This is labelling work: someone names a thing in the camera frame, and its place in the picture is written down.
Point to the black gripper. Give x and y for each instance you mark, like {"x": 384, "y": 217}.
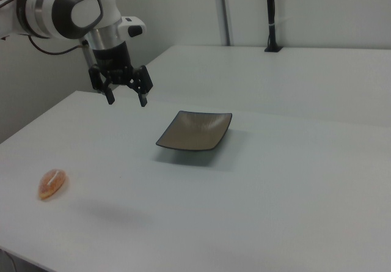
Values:
{"x": 113, "y": 58}

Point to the orange glazed bread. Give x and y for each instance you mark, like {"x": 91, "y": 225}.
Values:
{"x": 52, "y": 184}

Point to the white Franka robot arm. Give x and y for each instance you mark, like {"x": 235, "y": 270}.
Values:
{"x": 46, "y": 12}

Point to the square brown ceramic plate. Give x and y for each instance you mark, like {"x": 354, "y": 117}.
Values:
{"x": 195, "y": 131}

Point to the black pole with base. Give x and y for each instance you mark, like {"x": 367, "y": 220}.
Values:
{"x": 271, "y": 9}

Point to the grey metal wall post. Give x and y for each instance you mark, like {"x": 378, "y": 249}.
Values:
{"x": 222, "y": 9}

